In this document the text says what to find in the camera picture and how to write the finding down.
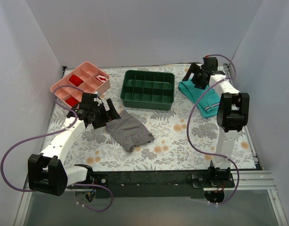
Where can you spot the pink divided storage box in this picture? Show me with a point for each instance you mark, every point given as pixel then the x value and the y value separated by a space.
pixel 84 78

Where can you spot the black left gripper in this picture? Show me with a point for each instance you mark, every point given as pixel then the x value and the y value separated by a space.
pixel 103 115

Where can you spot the green divided storage box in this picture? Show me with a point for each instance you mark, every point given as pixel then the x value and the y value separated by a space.
pixel 148 90

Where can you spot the red white rolled cloth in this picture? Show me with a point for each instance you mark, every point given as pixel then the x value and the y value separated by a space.
pixel 102 78

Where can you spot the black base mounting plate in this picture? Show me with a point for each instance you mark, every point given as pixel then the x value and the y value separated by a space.
pixel 156 183

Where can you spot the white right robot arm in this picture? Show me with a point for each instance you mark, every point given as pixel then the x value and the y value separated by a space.
pixel 232 116

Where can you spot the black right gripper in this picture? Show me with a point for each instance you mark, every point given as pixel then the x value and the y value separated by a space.
pixel 198 75

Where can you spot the red rolled cloth lower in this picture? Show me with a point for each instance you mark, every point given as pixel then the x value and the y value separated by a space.
pixel 72 101

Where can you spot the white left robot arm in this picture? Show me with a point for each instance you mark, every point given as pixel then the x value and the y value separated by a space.
pixel 46 172

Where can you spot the red rolled cloth upper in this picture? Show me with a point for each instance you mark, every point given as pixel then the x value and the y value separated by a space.
pixel 75 80

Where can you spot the grey striped underwear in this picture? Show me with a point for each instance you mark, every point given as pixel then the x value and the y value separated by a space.
pixel 129 132

